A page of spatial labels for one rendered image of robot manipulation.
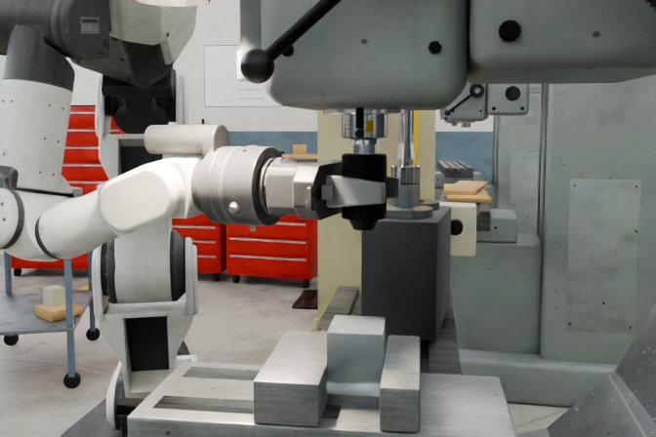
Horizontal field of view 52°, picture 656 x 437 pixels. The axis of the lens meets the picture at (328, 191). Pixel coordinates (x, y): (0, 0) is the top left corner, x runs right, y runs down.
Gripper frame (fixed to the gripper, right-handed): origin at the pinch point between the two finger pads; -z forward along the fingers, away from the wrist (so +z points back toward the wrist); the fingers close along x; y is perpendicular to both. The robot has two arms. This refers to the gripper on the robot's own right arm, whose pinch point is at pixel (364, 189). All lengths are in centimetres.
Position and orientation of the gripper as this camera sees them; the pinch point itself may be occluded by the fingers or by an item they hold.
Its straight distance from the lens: 70.9
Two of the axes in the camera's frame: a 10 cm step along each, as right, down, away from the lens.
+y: 0.1, 9.9, 1.1
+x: 3.9, -1.0, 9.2
